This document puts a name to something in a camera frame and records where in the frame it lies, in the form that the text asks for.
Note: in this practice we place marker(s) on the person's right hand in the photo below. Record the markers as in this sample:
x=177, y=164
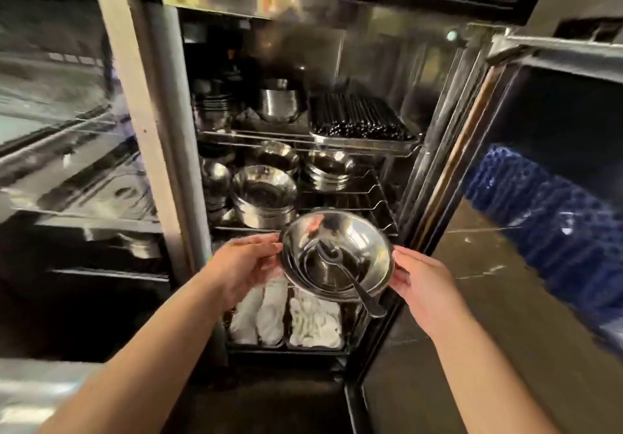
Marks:
x=423, y=292

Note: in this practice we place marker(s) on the person's left hand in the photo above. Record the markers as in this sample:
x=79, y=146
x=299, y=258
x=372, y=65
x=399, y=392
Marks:
x=241, y=266

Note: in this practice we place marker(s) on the person's right thumb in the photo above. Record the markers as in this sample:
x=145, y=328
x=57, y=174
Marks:
x=404, y=258

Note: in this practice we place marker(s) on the person's left thumb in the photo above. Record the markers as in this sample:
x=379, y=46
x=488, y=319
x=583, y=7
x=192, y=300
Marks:
x=260, y=241

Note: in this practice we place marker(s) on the wide stainless steel bowl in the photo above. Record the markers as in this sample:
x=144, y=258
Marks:
x=355, y=239

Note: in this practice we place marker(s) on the person's right forearm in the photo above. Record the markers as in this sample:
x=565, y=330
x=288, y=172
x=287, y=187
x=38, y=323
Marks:
x=482, y=380

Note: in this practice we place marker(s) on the person's left forearm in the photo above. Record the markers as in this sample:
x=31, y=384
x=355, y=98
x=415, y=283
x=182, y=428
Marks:
x=146, y=360

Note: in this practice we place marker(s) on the tall stack of steel bowls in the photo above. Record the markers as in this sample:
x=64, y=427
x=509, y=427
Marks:
x=263, y=195

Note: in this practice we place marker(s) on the stainless steel spoon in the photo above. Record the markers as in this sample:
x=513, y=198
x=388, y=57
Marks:
x=340, y=263

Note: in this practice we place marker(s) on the rolled white towel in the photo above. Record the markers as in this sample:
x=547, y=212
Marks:
x=246, y=319
x=272, y=312

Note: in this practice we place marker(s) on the stack of small steel bowls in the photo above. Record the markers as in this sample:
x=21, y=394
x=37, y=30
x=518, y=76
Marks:
x=215, y=180

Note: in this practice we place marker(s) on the single steel bowl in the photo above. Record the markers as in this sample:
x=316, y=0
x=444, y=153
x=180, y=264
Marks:
x=275, y=154

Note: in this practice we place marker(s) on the crumpled white towel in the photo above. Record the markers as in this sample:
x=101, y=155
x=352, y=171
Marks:
x=314, y=324

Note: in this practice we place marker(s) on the short stack of steel bowls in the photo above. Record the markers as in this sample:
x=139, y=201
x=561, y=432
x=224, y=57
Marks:
x=328, y=168

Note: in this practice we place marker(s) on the open glass cabinet door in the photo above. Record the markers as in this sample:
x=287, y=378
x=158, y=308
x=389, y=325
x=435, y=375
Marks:
x=511, y=253

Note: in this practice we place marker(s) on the black towel tray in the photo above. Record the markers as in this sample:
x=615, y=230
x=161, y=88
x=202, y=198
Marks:
x=287, y=348

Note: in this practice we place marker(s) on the steel chopstick tray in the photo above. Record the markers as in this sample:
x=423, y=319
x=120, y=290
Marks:
x=365, y=141

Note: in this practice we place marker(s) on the steel pot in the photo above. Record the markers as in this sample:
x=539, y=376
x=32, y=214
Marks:
x=280, y=103

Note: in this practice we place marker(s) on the stack of steel plates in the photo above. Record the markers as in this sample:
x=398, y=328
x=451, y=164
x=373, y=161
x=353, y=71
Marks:
x=211, y=110

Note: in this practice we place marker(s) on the blue plastic crates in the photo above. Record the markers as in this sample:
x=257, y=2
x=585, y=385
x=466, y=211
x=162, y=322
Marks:
x=550, y=234

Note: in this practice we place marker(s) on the pile of black chopsticks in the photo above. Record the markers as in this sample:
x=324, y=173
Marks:
x=355, y=115

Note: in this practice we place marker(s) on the stainless steel sterilizer cabinet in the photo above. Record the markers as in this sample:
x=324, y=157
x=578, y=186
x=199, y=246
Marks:
x=301, y=34

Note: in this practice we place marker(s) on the closed glass cabinet door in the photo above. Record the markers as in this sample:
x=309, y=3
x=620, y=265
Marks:
x=63, y=156

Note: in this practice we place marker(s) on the green indicator light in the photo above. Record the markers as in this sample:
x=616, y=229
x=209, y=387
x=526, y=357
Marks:
x=452, y=35

